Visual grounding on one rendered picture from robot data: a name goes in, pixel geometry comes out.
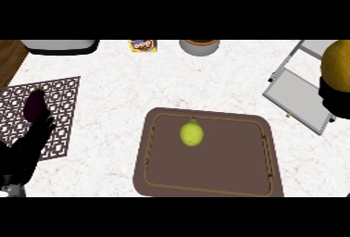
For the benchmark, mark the brown tray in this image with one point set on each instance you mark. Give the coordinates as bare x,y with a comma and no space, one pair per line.
219,166

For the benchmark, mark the dark purple eggplant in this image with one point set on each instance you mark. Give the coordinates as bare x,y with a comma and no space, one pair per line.
35,104

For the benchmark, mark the grey tiered shelf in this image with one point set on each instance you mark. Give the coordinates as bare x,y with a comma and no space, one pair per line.
296,95

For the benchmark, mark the brown lattice placemat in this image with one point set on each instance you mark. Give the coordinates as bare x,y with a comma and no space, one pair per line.
64,105

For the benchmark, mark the yellow and brown box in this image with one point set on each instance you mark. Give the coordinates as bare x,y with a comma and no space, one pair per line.
144,45

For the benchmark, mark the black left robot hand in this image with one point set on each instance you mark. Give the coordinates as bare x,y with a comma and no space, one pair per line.
22,160

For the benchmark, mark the grey round pot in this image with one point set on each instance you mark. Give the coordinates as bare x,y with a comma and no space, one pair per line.
200,48

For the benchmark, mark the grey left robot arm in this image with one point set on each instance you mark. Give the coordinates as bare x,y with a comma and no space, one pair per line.
13,190

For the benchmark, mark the mustard yellow round object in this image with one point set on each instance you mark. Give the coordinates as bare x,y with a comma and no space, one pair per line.
336,64

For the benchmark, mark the yellow-green lemon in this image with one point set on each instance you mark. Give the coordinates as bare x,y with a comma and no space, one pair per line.
191,133

